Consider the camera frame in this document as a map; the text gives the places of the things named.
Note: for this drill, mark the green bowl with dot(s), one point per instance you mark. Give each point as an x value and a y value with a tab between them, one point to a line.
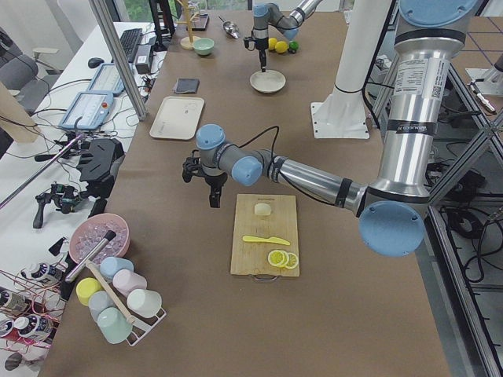
203	46

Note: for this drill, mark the white wire cup rack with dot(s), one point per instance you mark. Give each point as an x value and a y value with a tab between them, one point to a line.
141	326

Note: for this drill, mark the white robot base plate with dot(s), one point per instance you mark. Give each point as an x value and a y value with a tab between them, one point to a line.
339	120

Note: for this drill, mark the teach pendant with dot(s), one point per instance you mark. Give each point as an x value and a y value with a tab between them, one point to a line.
87	111
107	78

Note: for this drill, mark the blue cup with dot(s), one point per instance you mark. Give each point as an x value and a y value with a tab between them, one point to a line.
110	266

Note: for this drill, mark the black picture frame tray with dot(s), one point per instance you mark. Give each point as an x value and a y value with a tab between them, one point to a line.
200	23

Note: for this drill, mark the lemon slice front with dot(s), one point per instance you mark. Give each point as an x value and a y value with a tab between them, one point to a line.
278	258

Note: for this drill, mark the lemon slice back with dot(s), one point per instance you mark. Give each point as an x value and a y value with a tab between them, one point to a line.
292	261

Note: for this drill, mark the yellow plastic knife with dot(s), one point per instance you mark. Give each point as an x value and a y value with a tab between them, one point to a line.
271	239

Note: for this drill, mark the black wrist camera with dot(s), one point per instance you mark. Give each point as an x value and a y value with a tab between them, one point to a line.
191	168
250	43

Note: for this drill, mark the bamboo cutting board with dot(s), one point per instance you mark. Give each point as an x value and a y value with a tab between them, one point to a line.
250	259

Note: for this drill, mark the yellow cup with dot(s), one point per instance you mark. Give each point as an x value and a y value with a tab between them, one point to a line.
86	288

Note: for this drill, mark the grey folded cloth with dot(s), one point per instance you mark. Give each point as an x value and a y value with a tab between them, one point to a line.
186	86

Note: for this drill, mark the grey cup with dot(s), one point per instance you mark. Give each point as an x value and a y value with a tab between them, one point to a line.
98	302

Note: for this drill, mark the far teach pendant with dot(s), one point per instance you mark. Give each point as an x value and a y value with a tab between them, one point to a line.
107	78

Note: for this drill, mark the pink bowl of ice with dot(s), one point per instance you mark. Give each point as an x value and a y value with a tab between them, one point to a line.
93	230

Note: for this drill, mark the yellow lemon upper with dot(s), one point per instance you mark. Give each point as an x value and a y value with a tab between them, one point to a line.
272	44

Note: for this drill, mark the pink cup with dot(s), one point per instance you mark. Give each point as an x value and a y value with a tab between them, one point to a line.
126	281

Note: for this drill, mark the black keyboard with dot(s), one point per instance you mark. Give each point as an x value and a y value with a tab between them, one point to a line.
130	40

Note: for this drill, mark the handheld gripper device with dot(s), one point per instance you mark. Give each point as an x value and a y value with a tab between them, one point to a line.
65	197

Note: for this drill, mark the metal ice tongs handle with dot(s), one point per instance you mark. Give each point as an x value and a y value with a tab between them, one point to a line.
71	276

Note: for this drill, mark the near teach pendant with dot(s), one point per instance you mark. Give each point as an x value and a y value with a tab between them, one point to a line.
87	111

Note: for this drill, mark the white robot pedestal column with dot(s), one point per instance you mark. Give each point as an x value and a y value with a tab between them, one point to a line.
368	19

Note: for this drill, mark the black computer mouse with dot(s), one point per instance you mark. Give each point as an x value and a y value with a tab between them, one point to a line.
94	62

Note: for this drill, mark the white cup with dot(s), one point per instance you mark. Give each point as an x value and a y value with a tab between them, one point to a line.
144	302

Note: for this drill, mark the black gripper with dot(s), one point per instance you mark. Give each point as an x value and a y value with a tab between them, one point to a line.
214	180
261	45

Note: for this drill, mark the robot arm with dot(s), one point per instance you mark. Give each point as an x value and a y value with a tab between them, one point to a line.
269	14
391	208

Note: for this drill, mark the cream round plate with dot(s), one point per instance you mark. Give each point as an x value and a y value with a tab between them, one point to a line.
269	81

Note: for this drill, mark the metal scoop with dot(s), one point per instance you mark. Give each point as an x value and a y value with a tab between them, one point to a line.
230	28

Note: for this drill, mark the mint cup front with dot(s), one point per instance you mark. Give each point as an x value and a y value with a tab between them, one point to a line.
114	325

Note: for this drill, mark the wooden cup tree stand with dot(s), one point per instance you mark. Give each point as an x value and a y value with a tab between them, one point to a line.
188	41

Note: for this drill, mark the lemon slice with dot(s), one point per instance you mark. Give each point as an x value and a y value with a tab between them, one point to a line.
278	258
292	261

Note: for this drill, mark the yellow lemon lower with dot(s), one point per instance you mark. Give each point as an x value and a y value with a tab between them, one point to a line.
281	47

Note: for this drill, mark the yellow lemon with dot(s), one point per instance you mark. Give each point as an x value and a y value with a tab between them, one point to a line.
281	47
272	44

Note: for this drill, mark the aluminium frame post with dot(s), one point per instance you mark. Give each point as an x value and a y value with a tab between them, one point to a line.
105	23

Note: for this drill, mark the pale white bun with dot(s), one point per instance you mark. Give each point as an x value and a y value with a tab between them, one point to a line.
262	209

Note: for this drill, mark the cream rabbit tray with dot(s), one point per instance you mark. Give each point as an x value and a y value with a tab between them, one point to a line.
177	118

